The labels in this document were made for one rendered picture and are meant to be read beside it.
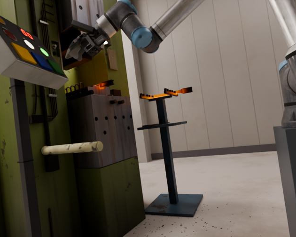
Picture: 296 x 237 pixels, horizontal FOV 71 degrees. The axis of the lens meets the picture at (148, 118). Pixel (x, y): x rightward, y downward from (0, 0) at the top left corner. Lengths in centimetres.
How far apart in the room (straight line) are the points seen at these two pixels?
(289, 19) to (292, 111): 34
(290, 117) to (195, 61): 314
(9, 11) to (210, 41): 323
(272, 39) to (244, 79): 74
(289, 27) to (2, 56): 96
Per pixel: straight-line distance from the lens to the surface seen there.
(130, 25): 95
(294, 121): 98
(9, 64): 86
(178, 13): 106
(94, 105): 131
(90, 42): 100
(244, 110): 386
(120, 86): 185
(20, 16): 148
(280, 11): 90
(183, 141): 395
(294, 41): 87
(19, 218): 157
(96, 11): 170
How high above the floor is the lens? 68
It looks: 2 degrees up
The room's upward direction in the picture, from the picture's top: 8 degrees counter-clockwise
